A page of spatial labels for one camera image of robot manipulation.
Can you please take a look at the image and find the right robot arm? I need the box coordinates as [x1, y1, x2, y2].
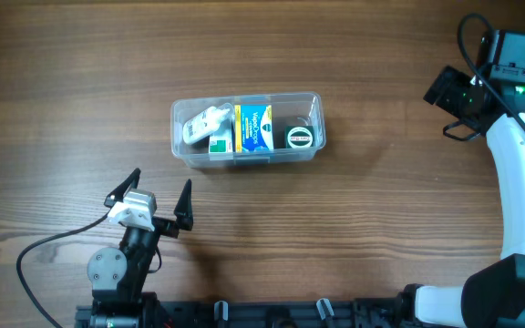
[407, 29, 525, 327]

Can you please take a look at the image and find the white spray bottle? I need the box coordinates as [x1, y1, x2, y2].
[182, 107, 231, 145]

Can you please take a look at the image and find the white medicine box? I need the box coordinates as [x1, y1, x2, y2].
[232, 112, 274, 153]

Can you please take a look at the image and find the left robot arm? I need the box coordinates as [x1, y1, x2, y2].
[75, 169, 193, 328]

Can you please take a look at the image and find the green round-label box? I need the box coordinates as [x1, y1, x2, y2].
[285, 126, 314, 149]

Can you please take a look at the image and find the blue yellow VapoDrops box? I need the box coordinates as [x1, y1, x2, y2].
[234, 104, 274, 153]

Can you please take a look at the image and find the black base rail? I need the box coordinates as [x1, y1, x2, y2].
[75, 297, 424, 328]

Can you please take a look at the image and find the clear plastic container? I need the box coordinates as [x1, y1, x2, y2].
[170, 92, 326, 169]

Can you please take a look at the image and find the white green box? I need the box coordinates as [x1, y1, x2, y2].
[209, 121, 234, 160]

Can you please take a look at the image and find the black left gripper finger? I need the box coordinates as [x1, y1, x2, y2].
[173, 179, 193, 221]
[104, 168, 141, 208]

